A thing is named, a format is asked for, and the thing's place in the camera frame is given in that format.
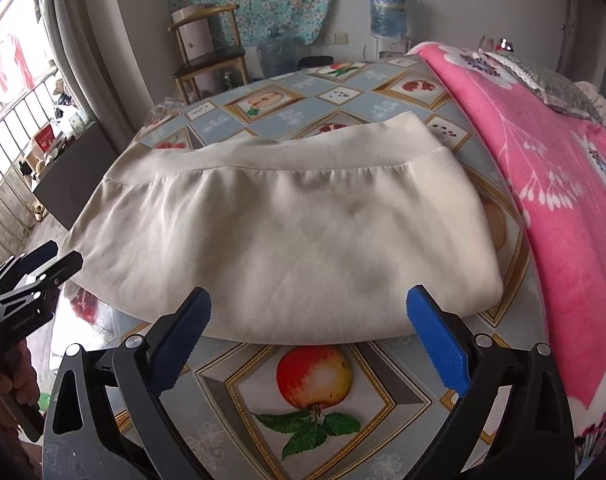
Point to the green plastic bottle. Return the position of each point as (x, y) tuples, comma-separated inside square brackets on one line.
[(44, 400)]

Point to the wall socket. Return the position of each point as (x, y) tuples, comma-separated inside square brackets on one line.
[(336, 39)]

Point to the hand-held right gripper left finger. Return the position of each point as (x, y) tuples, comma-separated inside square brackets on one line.
[(183, 340)]

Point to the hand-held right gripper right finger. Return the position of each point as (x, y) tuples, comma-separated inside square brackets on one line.
[(438, 340)]

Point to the red box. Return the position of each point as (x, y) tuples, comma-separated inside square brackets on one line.
[(45, 139)]

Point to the metal window railing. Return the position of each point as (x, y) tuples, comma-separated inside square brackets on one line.
[(3, 200)]

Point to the person's left hand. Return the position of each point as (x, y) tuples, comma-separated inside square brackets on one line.
[(22, 375)]

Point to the white water dispenser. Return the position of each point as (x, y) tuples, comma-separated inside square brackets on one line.
[(390, 50)]

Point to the wooden chair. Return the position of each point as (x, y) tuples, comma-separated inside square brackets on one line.
[(210, 62)]

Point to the clear empty water jug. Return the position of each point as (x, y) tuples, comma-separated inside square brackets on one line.
[(278, 57)]

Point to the red hanging garment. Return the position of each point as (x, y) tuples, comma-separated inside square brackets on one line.
[(5, 67)]

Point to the fruit print tablecloth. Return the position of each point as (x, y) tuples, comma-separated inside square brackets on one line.
[(383, 395)]

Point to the dark cabinet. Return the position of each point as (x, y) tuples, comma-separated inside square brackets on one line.
[(78, 180)]

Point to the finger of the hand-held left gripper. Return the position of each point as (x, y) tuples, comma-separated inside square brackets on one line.
[(39, 252), (65, 266)]

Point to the grey curtain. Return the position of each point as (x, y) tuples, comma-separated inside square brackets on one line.
[(73, 35)]

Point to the blue water jug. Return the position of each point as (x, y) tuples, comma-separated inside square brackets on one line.
[(389, 12)]

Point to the white box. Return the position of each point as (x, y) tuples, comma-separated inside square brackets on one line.
[(195, 35)]

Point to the cream zip jacket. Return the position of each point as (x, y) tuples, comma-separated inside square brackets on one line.
[(283, 240)]

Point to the pink floral blanket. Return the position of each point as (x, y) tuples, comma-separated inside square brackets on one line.
[(558, 210)]

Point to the grey lace cloth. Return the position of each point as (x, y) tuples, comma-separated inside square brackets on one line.
[(558, 85)]

